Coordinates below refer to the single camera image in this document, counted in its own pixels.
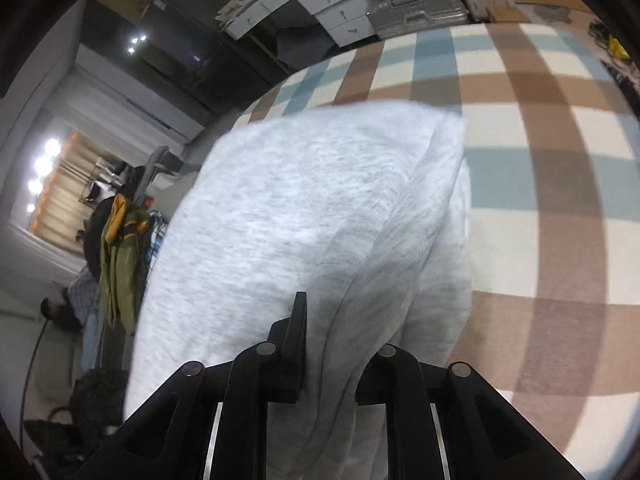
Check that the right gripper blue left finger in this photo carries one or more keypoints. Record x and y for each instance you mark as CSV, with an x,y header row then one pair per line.
x,y
210,421

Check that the silver suitcase lying flat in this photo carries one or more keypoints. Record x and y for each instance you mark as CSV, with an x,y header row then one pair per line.
x,y
394,18

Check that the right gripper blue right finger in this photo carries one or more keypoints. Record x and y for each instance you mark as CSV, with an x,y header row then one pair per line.
x,y
451,423

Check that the plaid bed sheet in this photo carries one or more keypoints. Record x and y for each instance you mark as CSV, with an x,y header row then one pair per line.
x,y
553,150

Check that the olive green jacket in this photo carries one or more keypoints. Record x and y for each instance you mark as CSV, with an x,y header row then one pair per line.
x,y
121,254

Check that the light grey hoodie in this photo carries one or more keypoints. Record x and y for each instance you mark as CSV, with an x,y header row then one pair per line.
x,y
364,208

